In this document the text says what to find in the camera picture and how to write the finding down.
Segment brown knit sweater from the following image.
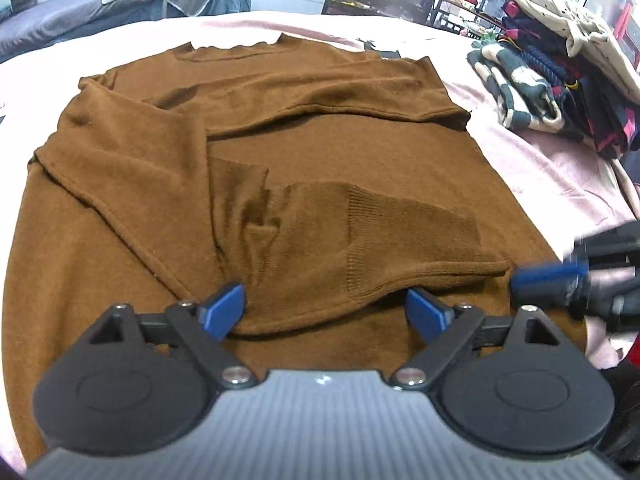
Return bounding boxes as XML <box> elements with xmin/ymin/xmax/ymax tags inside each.
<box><xmin>2</xmin><ymin>36</ymin><xmax>554</xmax><ymax>460</ymax></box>

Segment navy red folded clothes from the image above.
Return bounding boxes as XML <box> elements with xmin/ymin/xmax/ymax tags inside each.
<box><xmin>502</xmin><ymin>1</ymin><xmax>639</xmax><ymax>159</ymax></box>

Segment pink polka dot bedsheet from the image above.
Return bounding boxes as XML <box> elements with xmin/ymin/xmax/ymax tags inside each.
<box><xmin>1</xmin><ymin>11</ymin><xmax>639</xmax><ymax>465</ymax></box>

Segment cream patterned folded garment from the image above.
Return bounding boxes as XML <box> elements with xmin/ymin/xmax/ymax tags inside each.
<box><xmin>509</xmin><ymin>0</ymin><xmax>639</xmax><ymax>102</ymax></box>

